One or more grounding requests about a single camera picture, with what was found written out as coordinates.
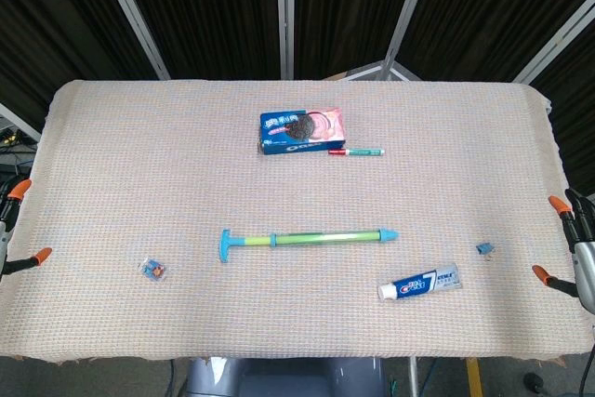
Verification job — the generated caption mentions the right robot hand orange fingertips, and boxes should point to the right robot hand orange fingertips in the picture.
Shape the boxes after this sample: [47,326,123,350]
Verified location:
[531,187,595,315]

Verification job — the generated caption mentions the small wrapped candy packet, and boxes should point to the small wrapped candy packet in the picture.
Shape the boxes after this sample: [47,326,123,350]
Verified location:
[138,258,168,283]

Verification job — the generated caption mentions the black caster wheel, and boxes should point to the black caster wheel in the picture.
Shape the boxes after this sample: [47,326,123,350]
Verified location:
[523,372,546,394]

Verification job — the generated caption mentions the blue Crest toothpaste tube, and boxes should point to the blue Crest toothpaste tube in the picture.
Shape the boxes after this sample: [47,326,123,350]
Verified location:
[377,262,463,301]

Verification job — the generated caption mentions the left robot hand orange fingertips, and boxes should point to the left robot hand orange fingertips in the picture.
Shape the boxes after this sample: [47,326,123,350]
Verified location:
[0,178,53,280]

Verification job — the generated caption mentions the white aluminium screen post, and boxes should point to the white aluminium screen post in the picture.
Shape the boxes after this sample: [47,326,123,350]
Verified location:
[513,5,595,86]
[381,0,439,80]
[280,0,297,80]
[0,102,44,140]
[91,0,171,81]

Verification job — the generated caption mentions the long green plastic tube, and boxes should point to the long green plastic tube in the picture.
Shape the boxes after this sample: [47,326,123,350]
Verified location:
[220,227,401,264]

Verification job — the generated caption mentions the woven beige tablecloth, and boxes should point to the woven beige tablecloth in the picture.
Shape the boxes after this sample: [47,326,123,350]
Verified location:
[0,78,595,366]

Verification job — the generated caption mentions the white screen stand foot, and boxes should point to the white screen stand foot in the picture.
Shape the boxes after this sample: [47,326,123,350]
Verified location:
[346,61,422,83]

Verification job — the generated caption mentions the green marker red cap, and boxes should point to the green marker red cap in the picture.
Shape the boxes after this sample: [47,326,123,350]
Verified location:
[327,147,386,157]

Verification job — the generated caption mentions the blue pink Oreo box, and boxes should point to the blue pink Oreo box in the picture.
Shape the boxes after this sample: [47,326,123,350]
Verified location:
[258,107,348,156]

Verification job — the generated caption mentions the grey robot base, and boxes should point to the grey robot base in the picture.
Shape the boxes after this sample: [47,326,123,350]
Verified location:
[185,359,388,397]

